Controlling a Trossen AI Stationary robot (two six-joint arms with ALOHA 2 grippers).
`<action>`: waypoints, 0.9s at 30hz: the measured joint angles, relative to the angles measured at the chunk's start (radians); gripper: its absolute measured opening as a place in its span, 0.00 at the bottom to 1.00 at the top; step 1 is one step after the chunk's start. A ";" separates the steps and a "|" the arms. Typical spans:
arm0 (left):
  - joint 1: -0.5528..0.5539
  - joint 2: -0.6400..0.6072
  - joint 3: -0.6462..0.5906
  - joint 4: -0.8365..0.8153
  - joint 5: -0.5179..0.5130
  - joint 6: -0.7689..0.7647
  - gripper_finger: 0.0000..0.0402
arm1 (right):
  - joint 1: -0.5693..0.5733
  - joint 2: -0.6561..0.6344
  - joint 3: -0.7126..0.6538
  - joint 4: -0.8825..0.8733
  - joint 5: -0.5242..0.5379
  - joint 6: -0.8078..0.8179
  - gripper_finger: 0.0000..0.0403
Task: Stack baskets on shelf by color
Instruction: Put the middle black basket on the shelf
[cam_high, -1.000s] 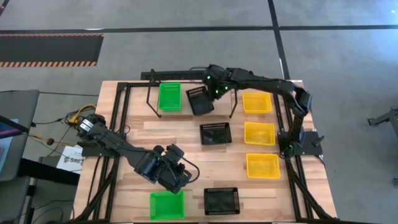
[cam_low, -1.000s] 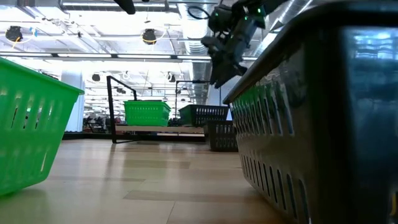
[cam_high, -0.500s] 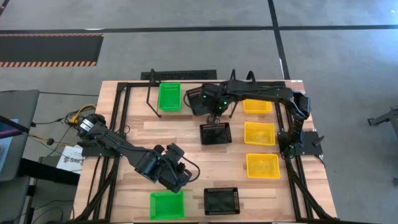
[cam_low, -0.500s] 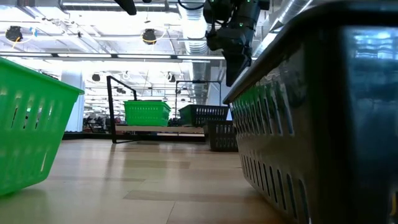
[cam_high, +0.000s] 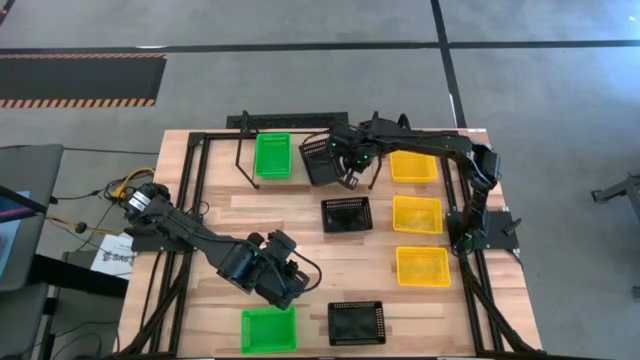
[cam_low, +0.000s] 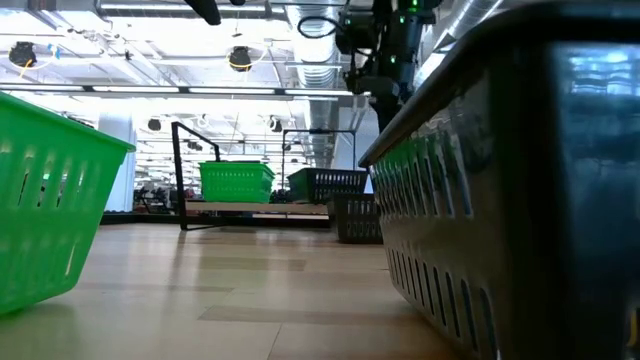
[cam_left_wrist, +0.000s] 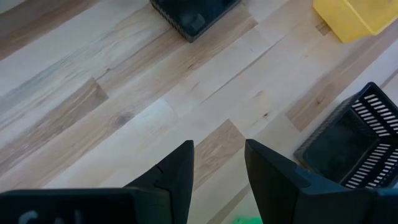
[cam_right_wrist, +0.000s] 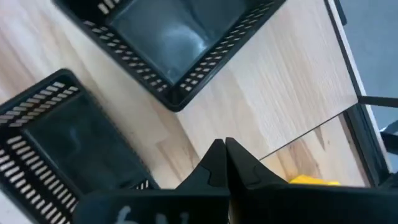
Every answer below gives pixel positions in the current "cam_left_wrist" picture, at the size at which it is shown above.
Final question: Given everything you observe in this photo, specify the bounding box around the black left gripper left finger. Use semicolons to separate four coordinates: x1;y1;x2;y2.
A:
0;140;195;224

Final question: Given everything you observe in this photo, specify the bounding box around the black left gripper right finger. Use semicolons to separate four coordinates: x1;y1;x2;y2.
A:
244;139;398;224

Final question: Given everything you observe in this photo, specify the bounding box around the green plastic basket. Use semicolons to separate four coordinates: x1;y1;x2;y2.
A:
231;216;264;224

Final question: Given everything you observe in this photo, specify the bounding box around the black plastic basket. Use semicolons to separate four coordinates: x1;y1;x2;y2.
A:
293;81;398;190
149;0;243;44

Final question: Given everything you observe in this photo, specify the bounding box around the yellow plastic basket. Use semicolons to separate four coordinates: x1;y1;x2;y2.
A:
312;0;398;44

